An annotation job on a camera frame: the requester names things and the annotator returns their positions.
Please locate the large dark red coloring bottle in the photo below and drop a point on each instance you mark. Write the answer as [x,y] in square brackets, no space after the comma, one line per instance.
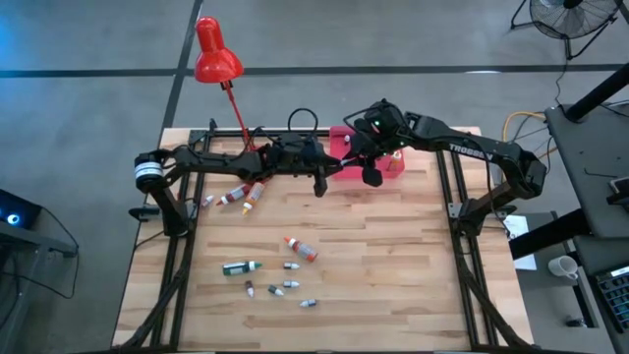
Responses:
[236,194]

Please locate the black keyboard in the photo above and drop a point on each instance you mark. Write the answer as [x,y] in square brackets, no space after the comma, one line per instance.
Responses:
[614,295]

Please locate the pink plastic bin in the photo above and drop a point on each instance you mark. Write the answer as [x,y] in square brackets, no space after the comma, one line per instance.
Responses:
[354,172]

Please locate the large yellow coloring bottle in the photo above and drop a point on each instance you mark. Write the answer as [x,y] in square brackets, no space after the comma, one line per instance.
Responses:
[253,197]

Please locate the large red-orange coloring bottle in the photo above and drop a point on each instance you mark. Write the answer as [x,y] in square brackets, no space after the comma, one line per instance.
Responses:
[302,250]

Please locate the small dark green coloring bottle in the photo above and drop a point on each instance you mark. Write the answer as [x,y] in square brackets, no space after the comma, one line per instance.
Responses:
[275,290]

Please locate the small brown coloring bottle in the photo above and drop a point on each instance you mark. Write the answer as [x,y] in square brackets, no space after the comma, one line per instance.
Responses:
[249,288]

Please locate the black device with blue light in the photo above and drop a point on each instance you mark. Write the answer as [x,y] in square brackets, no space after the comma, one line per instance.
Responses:
[15,211]

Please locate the grey side table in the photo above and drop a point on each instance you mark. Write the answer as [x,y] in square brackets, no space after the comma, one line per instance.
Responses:
[585,162]

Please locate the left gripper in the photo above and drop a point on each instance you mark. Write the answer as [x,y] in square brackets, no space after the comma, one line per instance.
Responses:
[295,155]

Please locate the large green coloring bottle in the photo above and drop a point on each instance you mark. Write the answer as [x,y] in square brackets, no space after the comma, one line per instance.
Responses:
[238,268]

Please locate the small black coloring bottle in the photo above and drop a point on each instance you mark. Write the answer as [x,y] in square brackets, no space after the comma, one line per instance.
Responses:
[291,283]
[291,266]

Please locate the black metal table frame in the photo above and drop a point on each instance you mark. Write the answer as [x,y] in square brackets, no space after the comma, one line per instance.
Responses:
[459,275]

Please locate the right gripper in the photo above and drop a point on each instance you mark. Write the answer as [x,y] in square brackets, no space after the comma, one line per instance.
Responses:
[381,128]

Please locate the white paper sheet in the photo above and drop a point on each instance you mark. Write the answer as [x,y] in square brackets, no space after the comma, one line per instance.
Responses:
[516,227]

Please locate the small pink coloring bottle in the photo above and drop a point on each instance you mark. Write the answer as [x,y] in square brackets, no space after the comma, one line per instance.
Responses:
[207,200]

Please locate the black slanted beam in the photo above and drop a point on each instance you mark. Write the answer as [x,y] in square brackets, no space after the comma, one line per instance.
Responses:
[545,236]

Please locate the red desk lamp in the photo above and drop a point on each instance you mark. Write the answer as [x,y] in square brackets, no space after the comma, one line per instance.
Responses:
[216,59]

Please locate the small purple coloring bottle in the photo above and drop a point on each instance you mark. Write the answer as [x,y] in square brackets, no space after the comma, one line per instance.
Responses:
[308,303]

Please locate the white mug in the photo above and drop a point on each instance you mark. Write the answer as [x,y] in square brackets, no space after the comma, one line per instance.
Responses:
[564,267]

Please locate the grey desk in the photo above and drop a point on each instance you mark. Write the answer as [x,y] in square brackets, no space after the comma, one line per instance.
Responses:
[597,255]

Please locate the large orange coloring bottle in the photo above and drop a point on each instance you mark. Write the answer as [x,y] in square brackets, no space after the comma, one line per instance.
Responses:
[395,159]

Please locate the black floor fan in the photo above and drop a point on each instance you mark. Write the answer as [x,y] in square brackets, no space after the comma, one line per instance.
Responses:
[572,17]

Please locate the black phone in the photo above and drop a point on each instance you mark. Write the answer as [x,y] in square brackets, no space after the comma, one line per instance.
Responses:
[620,189]

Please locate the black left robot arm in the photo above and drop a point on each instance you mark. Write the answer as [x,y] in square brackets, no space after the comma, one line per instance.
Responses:
[206,159]

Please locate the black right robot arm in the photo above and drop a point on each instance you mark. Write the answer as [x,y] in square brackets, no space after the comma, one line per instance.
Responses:
[472,150]

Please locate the black slanted pole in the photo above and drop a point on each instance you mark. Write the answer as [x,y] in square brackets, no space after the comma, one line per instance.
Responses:
[597,93]

